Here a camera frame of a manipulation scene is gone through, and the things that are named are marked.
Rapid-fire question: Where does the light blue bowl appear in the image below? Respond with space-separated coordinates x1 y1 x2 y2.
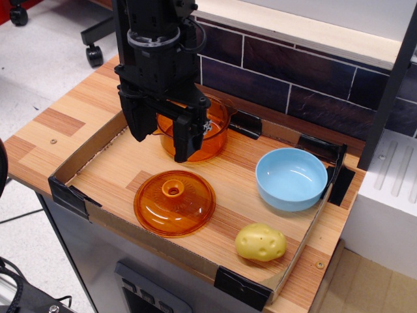
255 148 328 212

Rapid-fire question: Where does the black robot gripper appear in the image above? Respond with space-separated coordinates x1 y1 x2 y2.
115 48 210 163

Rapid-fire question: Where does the grey control panel with buttons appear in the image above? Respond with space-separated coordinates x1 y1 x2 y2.
115 262 193 313

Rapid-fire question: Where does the black left vertical post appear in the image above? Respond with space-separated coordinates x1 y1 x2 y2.
111 0 135 65

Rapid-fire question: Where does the black braided cable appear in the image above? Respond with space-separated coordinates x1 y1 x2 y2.
0 256 72 313

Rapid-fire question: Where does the black office chair base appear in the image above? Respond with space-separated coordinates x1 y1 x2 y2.
81 17 115 68

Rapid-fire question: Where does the orange transparent pot lid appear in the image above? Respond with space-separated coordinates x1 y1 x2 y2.
134 170 216 237

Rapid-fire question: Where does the white ribbed drainer block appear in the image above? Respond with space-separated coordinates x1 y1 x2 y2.
341 130 416 278

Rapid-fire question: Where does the cardboard fence with black tape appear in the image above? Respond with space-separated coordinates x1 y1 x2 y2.
49 100 364 312

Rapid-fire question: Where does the orange transparent pot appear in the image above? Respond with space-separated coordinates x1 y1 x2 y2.
153 93 237 162

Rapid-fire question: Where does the dark right vertical post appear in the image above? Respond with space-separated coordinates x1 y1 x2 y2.
357 7 416 171

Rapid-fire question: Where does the yellow toy potato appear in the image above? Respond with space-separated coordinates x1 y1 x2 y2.
235 223 287 261

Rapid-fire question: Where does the black caster wheel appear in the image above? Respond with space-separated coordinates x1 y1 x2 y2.
9 0 29 27

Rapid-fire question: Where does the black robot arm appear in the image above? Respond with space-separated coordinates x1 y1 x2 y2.
112 1 210 162

